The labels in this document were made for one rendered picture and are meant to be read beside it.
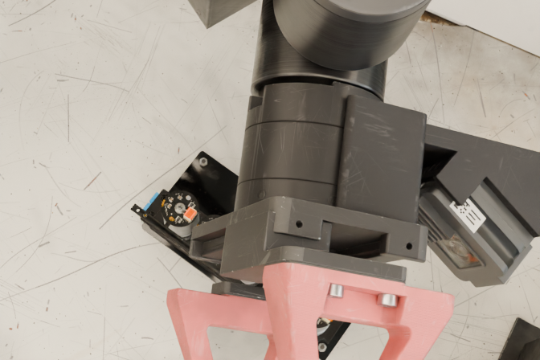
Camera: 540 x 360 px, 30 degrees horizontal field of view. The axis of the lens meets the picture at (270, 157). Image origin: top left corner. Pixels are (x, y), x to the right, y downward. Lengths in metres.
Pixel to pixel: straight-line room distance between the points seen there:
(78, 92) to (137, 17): 0.08
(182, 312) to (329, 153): 0.10
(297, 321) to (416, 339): 0.05
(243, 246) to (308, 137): 0.05
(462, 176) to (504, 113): 0.36
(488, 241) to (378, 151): 0.07
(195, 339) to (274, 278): 0.11
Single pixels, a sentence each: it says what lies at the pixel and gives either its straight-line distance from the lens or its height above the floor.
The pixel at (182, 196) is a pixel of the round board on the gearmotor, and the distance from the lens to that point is 0.67.
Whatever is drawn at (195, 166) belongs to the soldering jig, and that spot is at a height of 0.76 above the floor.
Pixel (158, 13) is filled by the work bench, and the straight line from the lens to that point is 0.79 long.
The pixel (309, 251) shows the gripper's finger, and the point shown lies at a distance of 0.34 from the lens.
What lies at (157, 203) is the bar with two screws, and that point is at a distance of 0.72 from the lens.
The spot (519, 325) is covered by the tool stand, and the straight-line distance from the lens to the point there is 0.74.
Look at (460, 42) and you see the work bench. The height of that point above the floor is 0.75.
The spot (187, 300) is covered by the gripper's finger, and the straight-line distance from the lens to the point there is 0.45.
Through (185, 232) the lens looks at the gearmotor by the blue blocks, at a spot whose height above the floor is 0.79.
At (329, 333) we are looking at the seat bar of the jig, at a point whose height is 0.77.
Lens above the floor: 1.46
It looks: 72 degrees down
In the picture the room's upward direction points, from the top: 9 degrees clockwise
